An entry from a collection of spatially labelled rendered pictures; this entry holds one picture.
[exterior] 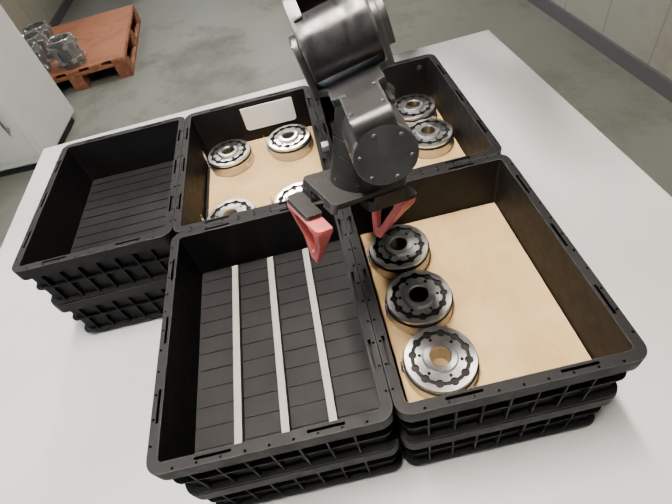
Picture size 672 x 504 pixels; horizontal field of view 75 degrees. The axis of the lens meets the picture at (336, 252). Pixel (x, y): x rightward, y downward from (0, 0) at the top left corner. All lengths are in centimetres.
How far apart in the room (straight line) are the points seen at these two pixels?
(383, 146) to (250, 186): 66
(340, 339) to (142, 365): 45
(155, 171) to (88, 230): 21
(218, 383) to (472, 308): 41
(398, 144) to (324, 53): 10
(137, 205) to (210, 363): 49
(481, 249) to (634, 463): 38
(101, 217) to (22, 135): 215
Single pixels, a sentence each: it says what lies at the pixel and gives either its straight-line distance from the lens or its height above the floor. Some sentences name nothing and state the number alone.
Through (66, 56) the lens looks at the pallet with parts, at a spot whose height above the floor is 25.
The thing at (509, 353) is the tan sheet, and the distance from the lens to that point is 69.
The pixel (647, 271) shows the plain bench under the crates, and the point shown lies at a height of 70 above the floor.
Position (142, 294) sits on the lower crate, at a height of 78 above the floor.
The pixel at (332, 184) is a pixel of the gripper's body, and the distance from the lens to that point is 48.
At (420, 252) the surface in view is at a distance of 75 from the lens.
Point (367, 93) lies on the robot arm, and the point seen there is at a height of 124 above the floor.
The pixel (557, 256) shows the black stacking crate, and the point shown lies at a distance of 71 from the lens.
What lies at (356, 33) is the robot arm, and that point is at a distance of 41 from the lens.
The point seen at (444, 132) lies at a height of 86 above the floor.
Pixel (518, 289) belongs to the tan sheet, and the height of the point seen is 83.
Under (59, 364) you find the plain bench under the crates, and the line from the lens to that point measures 111.
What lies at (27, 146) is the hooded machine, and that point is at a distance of 329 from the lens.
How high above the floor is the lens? 144
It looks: 49 degrees down
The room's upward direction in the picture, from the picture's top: 15 degrees counter-clockwise
